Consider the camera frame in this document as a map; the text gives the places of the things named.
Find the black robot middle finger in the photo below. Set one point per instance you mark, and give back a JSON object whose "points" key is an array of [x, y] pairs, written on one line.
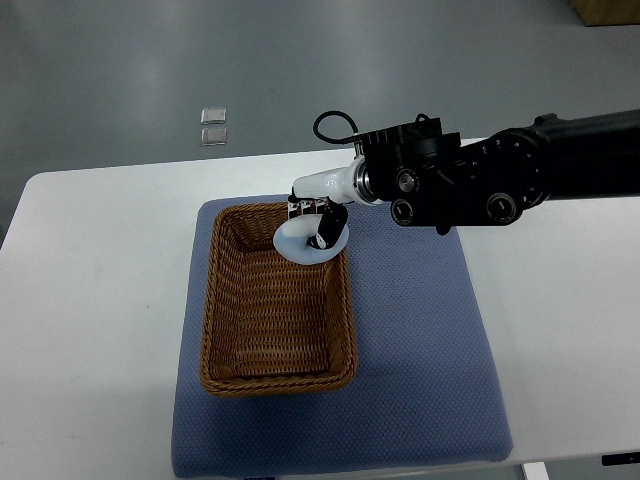
{"points": [[306, 206]]}

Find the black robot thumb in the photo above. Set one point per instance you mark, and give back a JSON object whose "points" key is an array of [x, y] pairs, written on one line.
{"points": [[332, 223]]}

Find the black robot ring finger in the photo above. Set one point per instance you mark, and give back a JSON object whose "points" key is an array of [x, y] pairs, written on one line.
{"points": [[293, 207]]}

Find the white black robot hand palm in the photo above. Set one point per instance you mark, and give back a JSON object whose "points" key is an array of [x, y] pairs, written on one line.
{"points": [[336, 185]]}

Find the light blue plush toy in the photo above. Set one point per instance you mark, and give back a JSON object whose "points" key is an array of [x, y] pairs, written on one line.
{"points": [[290, 240]]}

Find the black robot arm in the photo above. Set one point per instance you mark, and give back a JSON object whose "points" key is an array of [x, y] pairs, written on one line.
{"points": [[429, 178]]}

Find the brown wicker basket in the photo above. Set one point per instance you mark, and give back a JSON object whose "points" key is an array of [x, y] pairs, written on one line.
{"points": [[272, 326]]}

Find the blue textured mat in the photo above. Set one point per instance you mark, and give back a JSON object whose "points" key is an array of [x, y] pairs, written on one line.
{"points": [[426, 391]]}

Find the white table leg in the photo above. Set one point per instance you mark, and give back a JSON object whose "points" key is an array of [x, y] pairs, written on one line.
{"points": [[535, 471]]}

